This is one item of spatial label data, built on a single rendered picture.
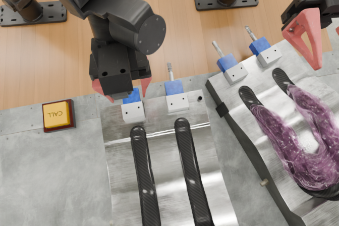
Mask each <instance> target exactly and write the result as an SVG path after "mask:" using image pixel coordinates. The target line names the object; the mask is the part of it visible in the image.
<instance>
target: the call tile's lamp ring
mask: <svg viewBox="0 0 339 226"><path fill-rule="evenodd" d="M64 101H65V102H69V110H70V120H71V124H70V125H67V126H61V127H56V128H50V129H46V127H45V124H44V112H43V106H44V105H47V104H53V103H59V102H64ZM42 113H43V127H44V132H48V131H54V130H59V129H64V128H70V127H73V126H74V123H73V113H72V104H71V99H67V100H61V101H56V102H50V103H44V104H42Z"/></svg>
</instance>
